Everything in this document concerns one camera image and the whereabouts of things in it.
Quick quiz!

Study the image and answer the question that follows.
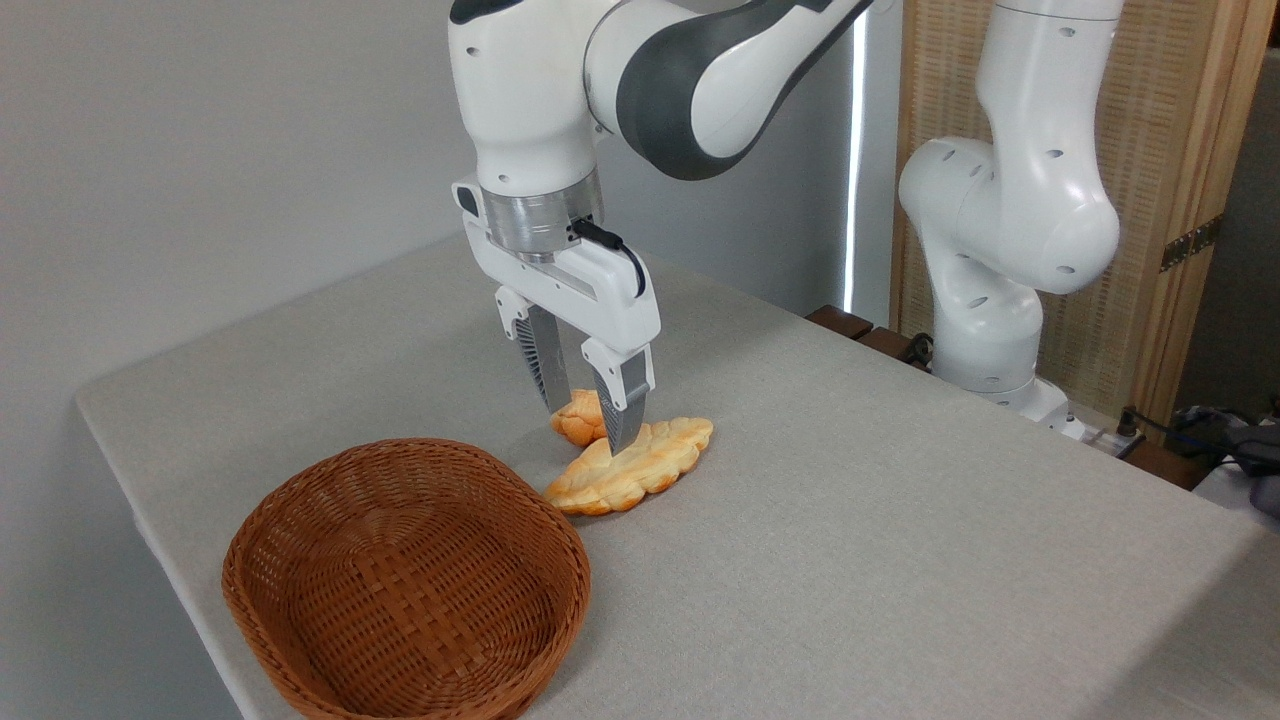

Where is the brown wooden board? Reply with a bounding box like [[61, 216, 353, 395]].
[[1125, 440, 1213, 492]]

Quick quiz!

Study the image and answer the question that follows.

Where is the dark brown wooden block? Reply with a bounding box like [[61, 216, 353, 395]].
[[806, 305, 876, 341], [858, 327, 919, 363]]

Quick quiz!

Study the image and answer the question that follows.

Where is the small round bread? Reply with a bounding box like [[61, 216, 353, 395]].
[[551, 390, 612, 448]]

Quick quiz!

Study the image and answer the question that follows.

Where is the long braided bread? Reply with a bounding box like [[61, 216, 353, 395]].
[[543, 417, 715, 517]]

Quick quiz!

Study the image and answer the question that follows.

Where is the metal screen hinge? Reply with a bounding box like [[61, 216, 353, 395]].
[[1160, 215, 1224, 273]]

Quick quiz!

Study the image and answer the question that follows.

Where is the brown woven wicker basket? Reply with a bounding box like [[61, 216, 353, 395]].
[[222, 438, 592, 720]]

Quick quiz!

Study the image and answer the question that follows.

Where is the wooden rattan folding screen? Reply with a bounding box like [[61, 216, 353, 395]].
[[890, 0, 1280, 431]]

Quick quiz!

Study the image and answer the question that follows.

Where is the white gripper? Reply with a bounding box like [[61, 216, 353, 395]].
[[452, 177, 662, 456]]

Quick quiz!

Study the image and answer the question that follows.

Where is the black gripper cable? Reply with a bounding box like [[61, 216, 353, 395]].
[[570, 218, 648, 300]]

